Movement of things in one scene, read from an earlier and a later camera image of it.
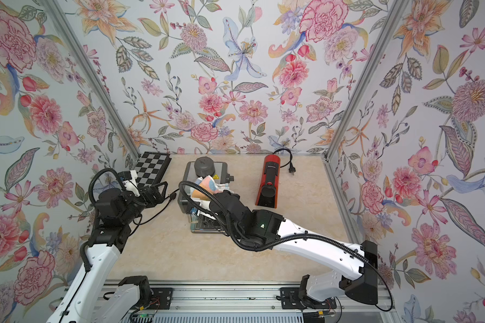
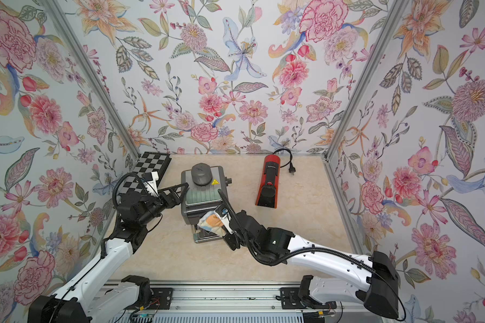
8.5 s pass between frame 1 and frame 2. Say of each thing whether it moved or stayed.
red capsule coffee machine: stayed
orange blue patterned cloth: moved
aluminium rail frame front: stayed
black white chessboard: stayed
